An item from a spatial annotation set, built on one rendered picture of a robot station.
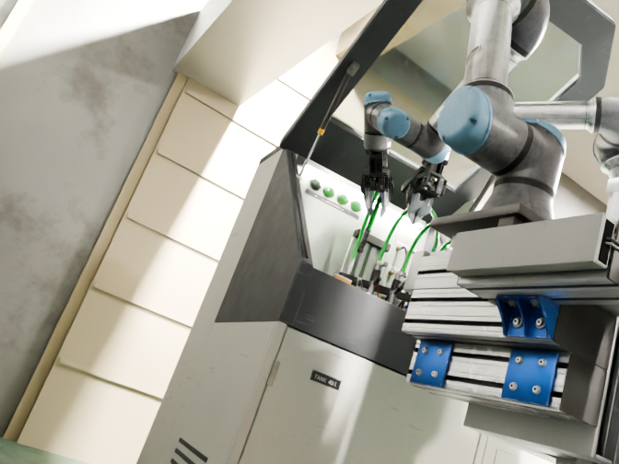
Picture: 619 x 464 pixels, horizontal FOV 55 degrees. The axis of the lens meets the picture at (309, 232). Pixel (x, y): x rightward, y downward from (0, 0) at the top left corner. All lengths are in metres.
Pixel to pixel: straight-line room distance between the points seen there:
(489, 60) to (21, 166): 2.94
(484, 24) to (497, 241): 0.57
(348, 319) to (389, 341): 0.13
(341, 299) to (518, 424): 0.59
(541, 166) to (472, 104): 0.18
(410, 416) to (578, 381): 0.73
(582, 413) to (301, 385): 0.71
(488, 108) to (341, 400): 0.80
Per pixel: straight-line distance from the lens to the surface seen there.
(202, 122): 3.98
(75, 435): 3.71
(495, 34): 1.33
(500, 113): 1.16
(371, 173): 1.66
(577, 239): 0.84
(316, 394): 1.51
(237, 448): 1.46
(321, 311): 1.51
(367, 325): 1.57
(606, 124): 1.76
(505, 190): 1.19
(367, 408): 1.58
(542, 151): 1.22
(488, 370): 1.08
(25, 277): 3.66
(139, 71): 4.02
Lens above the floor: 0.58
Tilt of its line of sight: 17 degrees up
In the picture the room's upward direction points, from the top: 20 degrees clockwise
